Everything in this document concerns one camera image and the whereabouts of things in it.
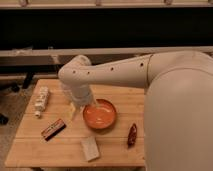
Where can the white rectangular sponge block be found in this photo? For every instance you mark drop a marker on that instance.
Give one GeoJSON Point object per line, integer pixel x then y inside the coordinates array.
{"type": "Point", "coordinates": [90, 148]}

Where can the dark red chili pepper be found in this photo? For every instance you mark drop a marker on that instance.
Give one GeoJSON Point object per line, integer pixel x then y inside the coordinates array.
{"type": "Point", "coordinates": [132, 135]}

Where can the dark brown eraser block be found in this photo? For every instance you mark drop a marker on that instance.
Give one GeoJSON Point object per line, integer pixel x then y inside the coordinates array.
{"type": "Point", "coordinates": [53, 129]}

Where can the orange bowl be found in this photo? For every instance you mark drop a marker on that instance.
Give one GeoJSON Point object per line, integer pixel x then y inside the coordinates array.
{"type": "Point", "coordinates": [100, 116]}

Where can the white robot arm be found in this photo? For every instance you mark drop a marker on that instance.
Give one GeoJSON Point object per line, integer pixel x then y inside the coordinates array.
{"type": "Point", "coordinates": [178, 111]}

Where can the grey metal rail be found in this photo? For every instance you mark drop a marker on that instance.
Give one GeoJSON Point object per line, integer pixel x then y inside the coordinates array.
{"type": "Point", "coordinates": [20, 57]}

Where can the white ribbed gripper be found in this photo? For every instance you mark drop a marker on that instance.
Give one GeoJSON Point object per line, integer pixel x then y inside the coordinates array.
{"type": "Point", "coordinates": [79, 96]}

